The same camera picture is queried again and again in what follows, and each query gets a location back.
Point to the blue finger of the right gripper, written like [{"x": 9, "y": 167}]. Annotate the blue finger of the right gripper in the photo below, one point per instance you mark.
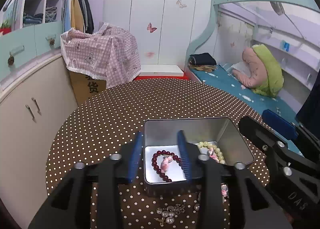
[{"x": 280, "y": 125}]

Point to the pink kitty charm on table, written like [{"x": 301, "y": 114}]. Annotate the pink kitty charm on table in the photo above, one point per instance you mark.
[{"x": 224, "y": 190}]

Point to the teal drawer unit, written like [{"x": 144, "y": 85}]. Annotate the teal drawer unit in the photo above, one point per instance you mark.
[{"x": 21, "y": 46}]

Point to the pink checkered cloth cover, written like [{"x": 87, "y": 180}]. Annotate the pink checkered cloth cover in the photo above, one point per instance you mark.
[{"x": 111, "y": 54}]

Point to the silver metal tin box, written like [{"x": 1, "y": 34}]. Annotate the silver metal tin box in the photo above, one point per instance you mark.
[{"x": 195, "y": 153}]

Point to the white low platform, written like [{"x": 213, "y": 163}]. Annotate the white low platform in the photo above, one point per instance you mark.
[{"x": 161, "y": 70}]

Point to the pink kitty charm keychain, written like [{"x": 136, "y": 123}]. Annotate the pink kitty charm keychain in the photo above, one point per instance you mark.
[{"x": 165, "y": 164}]

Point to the brown cardboard box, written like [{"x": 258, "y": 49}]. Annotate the brown cardboard box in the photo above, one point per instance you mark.
[{"x": 84, "y": 87}]

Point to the teal patterned bed sheet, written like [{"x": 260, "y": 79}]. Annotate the teal patterned bed sheet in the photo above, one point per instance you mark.
[{"x": 225, "y": 81}]

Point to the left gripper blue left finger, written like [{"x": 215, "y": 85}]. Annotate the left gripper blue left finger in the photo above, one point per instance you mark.
[{"x": 136, "y": 147}]

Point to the folded dark clothes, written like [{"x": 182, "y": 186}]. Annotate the folded dark clothes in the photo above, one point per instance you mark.
[{"x": 202, "y": 62}]

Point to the white wardrobe with butterflies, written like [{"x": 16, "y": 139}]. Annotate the white wardrobe with butterflies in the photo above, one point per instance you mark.
[{"x": 163, "y": 28}]

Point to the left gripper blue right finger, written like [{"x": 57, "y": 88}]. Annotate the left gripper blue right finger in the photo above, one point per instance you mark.
[{"x": 185, "y": 160}]

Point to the beige cabinet with handles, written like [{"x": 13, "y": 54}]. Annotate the beige cabinet with handles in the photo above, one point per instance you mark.
[{"x": 31, "y": 115}]

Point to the hanging clothes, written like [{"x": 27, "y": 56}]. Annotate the hanging clothes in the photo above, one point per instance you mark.
[{"x": 77, "y": 14}]

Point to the pearl and silver jewelry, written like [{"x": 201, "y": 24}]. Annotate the pearl and silver jewelry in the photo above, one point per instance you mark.
[{"x": 168, "y": 214}]

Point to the pink pillow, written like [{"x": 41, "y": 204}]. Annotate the pink pillow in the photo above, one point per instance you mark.
[{"x": 253, "y": 73}]

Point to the brown polka dot tablecloth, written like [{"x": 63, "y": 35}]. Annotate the brown polka dot tablecloth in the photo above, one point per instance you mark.
[{"x": 110, "y": 119}]

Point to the green blanket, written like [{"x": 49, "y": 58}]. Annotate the green blanket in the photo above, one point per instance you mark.
[{"x": 274, "y": 81}]

